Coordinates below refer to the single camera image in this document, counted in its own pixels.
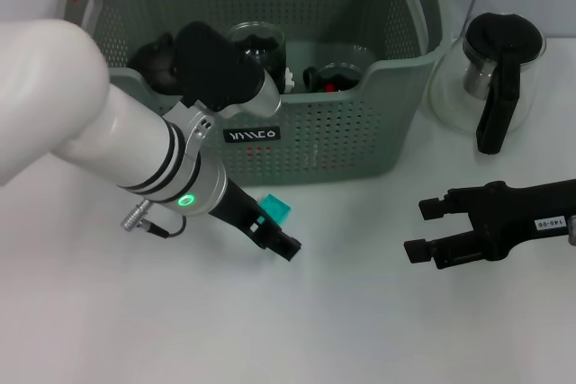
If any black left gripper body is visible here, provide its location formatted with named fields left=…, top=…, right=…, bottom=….
left=209, top=179, right=283, bottom=250

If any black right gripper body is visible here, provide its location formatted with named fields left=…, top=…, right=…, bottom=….
left=470, top=179, right=576, bottom=263

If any teal square building block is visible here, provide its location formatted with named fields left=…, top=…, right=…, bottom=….
left=259, top=193, right=293, bottom=228

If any grey-green perforated storage bin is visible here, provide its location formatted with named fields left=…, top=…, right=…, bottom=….
left=60, top=0, right=453, bottom=188

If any small black clay teapot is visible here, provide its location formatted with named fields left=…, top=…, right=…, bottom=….
left=130, top=32, right=180, bottom=94

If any glass teapot black lid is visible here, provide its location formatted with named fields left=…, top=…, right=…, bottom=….
left=427, top=12, right=548, bottom=156

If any left arm cable with plug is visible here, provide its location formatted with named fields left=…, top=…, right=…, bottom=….
left=120, top=203, right=188, bottom=239

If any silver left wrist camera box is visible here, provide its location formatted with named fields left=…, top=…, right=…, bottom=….
left=173, top=21, right=284, bottom=119

